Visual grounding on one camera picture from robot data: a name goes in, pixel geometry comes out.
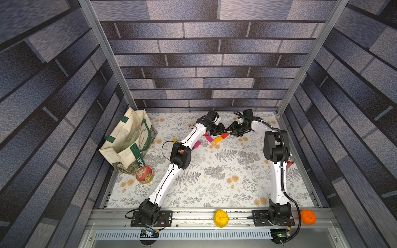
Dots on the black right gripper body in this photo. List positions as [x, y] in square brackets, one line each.
[235, 126]

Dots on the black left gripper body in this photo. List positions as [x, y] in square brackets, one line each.
[216, 128]

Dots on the yellow-orange wooden block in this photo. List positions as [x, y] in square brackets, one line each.
[218, 139]

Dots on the magenta wooden block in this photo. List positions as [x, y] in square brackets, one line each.
[197, 144]

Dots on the pink wooden block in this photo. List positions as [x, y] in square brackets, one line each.
[209, 138]

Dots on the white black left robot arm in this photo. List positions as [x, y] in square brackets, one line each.
[179, 160]

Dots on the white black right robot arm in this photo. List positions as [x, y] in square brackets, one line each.
[276, 150]

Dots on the red soda can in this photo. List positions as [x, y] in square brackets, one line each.
[290, 161]

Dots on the round red tin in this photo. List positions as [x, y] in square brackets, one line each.
[144, 174]

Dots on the cream green tote bag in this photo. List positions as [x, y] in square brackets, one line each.
[127, 145]

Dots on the orange mandarin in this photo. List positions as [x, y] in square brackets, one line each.
[308, 217]

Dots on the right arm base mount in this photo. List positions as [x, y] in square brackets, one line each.
[261, 218]

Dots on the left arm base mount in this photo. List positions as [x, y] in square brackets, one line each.
[162, 219]

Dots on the slotted metal cable tray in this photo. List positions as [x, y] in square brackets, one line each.
[187, 234]

